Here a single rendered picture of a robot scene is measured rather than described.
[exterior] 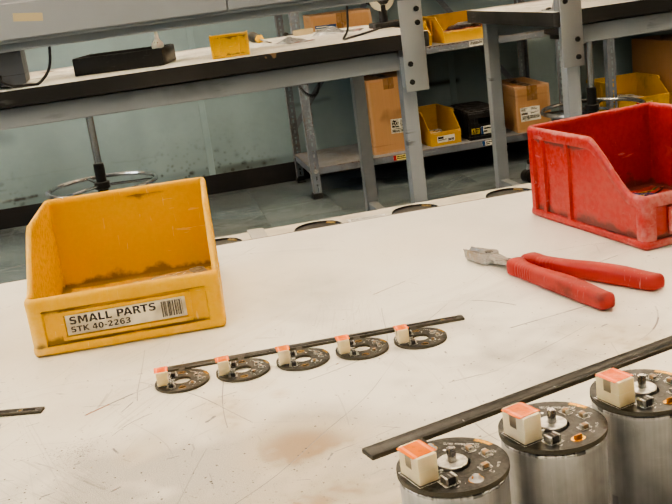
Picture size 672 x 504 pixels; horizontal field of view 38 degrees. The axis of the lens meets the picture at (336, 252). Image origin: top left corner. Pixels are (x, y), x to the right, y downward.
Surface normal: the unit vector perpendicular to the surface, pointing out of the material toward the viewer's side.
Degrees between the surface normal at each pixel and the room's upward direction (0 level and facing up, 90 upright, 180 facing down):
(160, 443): 0
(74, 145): 90
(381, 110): 90
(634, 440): 90
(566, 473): 90
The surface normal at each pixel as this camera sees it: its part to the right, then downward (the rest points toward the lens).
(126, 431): -0.13, -0.95
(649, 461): -0.17, 0.29
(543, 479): -0.42, 0.29
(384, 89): 0.23, 0.26
